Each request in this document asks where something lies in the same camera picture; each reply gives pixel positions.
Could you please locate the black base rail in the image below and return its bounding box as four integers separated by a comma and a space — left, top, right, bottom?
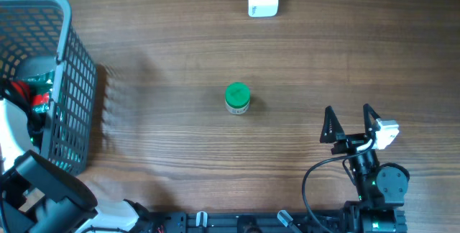
151, 208, 408, 233

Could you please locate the green lid jar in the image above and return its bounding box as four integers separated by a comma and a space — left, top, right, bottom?
225, 82, 251, 114

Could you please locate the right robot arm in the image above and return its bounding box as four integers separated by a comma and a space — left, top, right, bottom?
320, 104, 410, 232

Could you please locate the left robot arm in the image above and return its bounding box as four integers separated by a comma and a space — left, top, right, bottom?
1, 150, 154, 232

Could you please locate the grey plastic mesh basket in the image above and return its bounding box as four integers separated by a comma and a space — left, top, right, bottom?
1, 0, 97, 175

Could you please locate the green snack bag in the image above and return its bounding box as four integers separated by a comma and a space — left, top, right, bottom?
23, 70, 55, 114

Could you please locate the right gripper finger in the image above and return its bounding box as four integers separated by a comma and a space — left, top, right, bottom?
320, 106, 346, 143
363, 104, 380, 136

